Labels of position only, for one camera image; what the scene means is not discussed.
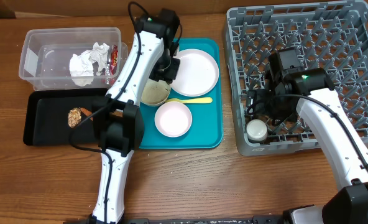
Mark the white green bowl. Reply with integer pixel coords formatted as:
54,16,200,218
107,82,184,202
141,79,171,106

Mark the white cup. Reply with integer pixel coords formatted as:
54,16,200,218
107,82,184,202
246,119,268,142

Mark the small pink bowl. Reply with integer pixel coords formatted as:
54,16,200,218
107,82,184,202
154,101,193,138

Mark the red ketchup packet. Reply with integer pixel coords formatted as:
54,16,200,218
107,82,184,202
105,45,119,85

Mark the white napkin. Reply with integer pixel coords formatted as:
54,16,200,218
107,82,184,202
69,42,110,87

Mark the brown food chunk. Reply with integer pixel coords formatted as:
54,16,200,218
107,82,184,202
68,108,81,128

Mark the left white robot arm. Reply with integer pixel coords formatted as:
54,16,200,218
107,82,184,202
80,8,183,223

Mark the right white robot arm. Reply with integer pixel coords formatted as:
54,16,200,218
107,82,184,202
246,68,368,223

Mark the grey dishwasher rack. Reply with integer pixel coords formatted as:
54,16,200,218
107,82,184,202
223,1,368,156

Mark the large white plate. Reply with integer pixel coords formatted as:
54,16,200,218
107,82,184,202
170,49,219,97

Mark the yellow plastic spoon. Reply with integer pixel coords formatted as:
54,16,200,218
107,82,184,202
166,97,213,104

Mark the teal serving tray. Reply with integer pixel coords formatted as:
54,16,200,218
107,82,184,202
134,38,224,151

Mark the orange carrot piece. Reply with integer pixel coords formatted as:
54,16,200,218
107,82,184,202
80,108,92,117

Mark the clear plastic bin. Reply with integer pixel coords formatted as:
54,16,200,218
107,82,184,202
19,27,128,90

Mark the black tray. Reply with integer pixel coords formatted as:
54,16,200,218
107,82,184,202
23,88,107,146

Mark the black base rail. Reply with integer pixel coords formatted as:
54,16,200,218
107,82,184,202
123,215,285,224

